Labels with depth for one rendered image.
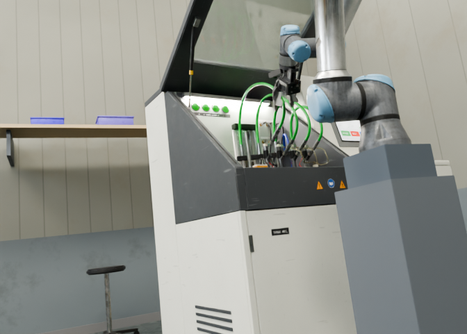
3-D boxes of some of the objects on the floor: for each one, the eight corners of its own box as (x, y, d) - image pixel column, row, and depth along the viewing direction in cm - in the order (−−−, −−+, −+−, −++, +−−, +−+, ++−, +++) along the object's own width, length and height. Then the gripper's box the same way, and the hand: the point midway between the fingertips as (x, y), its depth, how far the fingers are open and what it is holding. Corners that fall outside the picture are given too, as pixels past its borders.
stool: (135, 332, 353) (130, 263, 364) (148, 341, 312) (142, 263, 323) (74, 345, 332) (71, 271, 343) (79, 357, 291) (76, 272, 302)
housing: (190, 404, 182) (162, 84, 210) (166, 389, 206) (144, 103, 234) (394, 334, 257) (354, 104, 285) (358, 328, 280) (324, 117, 308)
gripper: (280, 71, 163) (278, 118, 175) (308, 64, 168) (304, 112, 180) (269, 64, 170) (267, 110, 181) (297, 58, 175) (293, 104, 186)
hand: (283, 106), depth 182 cm, fingers open, 7 cm apart
